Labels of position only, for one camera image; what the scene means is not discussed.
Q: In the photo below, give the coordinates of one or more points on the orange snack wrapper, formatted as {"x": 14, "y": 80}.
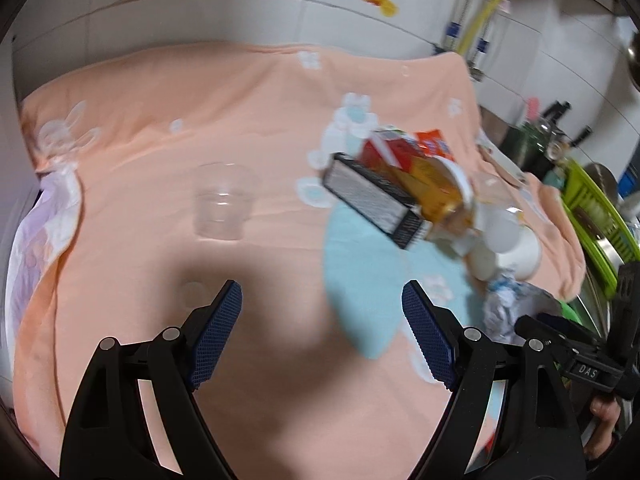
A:
{"x": 435, "y": 142}

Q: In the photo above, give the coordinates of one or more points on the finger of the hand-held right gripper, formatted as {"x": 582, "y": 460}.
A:
{"x": 542, "y": 335}

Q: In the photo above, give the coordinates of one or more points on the green plastic dish rack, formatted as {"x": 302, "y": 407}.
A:
{"x": 595, "y": 225}

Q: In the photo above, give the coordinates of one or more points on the red yellow instant noodle cup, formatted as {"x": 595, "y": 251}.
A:
{"x": 425, "y": 175}

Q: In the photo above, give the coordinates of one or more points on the metal bowl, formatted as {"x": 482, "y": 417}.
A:
{"x": 600, "y": 177}

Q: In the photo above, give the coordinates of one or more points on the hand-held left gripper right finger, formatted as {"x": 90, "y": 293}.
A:
{"x": 431, "y": 335}

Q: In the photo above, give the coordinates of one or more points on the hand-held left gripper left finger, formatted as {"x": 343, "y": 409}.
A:
{"x": 215, "y": 332}

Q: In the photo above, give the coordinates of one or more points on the metal ladle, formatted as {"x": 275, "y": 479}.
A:
{"x": 632, "y": 60}

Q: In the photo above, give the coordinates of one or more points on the black stand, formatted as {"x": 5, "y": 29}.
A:
{"x": 556, "y": 112}

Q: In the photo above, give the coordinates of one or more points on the peach printed blanket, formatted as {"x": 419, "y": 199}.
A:
{"x": 150, "y": 270}

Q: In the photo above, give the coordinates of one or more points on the white tissue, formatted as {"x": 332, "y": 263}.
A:
{"x": 505, "y": 305}

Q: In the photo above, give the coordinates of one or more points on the pink plastic item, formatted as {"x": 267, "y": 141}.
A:
{"x": 531, "y": 109}

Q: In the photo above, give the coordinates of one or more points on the person's right hand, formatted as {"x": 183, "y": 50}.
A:
{"x": 605, "y": 422}

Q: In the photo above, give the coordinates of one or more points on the clear plastic cup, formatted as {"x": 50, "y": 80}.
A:
{"x": 495, "y": 195}
{"x": 222, "y": 200}

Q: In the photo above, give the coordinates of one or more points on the dark green glass jar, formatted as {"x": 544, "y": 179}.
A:
{"x": 537, "y": 147}

